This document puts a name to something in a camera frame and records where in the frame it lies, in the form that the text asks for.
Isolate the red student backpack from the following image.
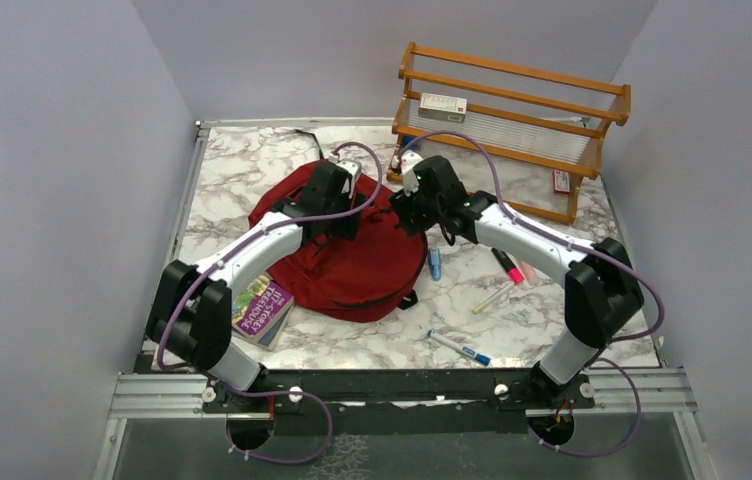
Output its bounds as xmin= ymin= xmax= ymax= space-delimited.
xmin=248 ymin=160 xmax=429 ymax=323

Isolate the purple treehouse storybook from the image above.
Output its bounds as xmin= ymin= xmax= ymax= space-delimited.
xmin=231 ymin=275 xmax=295 ymax=346

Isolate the dark blue book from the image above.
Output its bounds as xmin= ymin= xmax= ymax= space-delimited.
xmin=257 ymin=307 xmax=296 ymax=351

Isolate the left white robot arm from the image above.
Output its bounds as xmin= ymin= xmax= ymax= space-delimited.
xmin=146 ymin=159 xmax=376 ymax=411

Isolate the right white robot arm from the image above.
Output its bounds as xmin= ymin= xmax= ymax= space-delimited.
xmin=390 ymin=152 xmax=644 ymax=407

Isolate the blue glue stick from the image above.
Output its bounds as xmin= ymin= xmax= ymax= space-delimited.
xmin=428 ymin=247 xmax=442 ymax=281

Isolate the white box on shelf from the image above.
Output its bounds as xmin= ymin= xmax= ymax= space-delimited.
xmin=417 ymin=93 xmax=468 ymax=124

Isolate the pink black highlighter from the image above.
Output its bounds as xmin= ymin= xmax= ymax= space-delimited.
xmin=491 ymin=248 xmax=525 ymax=285

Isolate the orange wooden shelf rack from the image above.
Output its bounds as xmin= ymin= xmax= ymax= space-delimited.
xmin=392 ymin=42 xmax=632 ymax=224

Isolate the yellow green pen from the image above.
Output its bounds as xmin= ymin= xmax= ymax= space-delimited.
xmin=472 ymin=283 xmax=515 ymax=315

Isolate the yellow highlighter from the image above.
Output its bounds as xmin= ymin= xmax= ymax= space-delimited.
xmin=518 ymin=261 xmax=537 ymax=284

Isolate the small red white box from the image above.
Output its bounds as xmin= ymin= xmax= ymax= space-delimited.
xmin=552 ymin=170 xmax=571 ymax=195

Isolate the white blue marker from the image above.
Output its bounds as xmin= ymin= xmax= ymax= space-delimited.
xmin=426 ymin=329 xmax=491 ymax=366

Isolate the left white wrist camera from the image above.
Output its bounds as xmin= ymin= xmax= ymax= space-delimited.
xmin=328 ymin=154 xmax=362 ymax=199

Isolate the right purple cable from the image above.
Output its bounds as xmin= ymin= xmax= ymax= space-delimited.
xmin=397 ymin=131 xmax=666 ymax=460

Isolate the purple cable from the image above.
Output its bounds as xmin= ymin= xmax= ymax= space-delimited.
xmin=397 ymin=131 xmax=666 ymax=460
xmin=153 ymin=141 xmax=385 ymax=466

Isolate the black metal base rail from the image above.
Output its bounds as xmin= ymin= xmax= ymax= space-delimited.
xmin=108 ymin=351 xmax=699 ymax=439

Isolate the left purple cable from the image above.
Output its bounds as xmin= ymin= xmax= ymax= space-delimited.
xmin=153 ymin=141 xmax=385 ymax=466

